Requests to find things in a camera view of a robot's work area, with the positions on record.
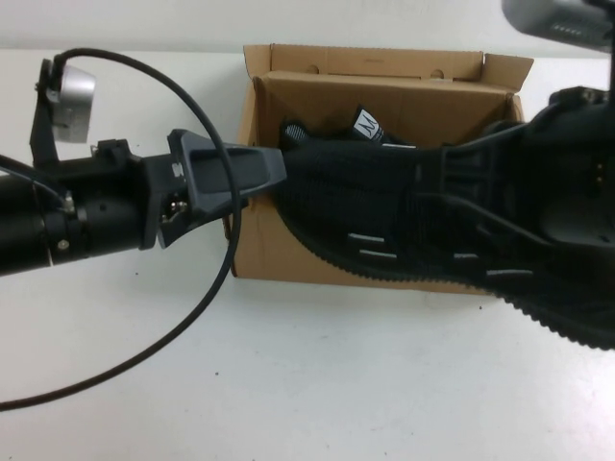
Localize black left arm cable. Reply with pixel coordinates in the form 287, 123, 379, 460
0, 46, 244, 407

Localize brown cardboard shoe box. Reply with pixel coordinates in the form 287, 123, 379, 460
221, 42, 535, 295

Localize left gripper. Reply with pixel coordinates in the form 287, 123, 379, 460
98, 128, 289, 251

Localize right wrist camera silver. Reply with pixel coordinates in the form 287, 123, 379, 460
499, 0, 615, 50

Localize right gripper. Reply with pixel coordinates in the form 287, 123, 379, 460
417, 85, 615, 203

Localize black mesh sneaker white stripes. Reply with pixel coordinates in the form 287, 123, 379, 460
276, 138, 615, 352
281, 103, 419, 156

